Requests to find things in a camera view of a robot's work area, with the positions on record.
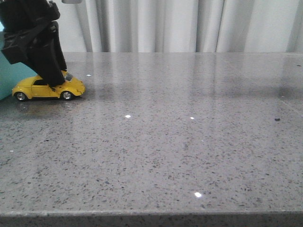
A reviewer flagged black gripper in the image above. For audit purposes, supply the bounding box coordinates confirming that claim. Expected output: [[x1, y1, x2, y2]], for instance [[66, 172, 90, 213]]
[[0, 0, 67, 87]]

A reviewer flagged yellow toy beetle car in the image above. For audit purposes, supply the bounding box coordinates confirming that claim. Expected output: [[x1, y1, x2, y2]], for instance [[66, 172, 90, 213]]
[[12, 71, 85, 101]]

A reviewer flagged light blue storage box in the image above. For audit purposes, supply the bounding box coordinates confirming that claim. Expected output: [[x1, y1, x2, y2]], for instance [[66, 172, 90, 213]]
[[0, 20, 38, 101]]

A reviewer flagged grey pleated curtain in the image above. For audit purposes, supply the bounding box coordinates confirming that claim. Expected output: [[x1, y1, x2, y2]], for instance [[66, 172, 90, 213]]
[[57, 0, 303, 52]]

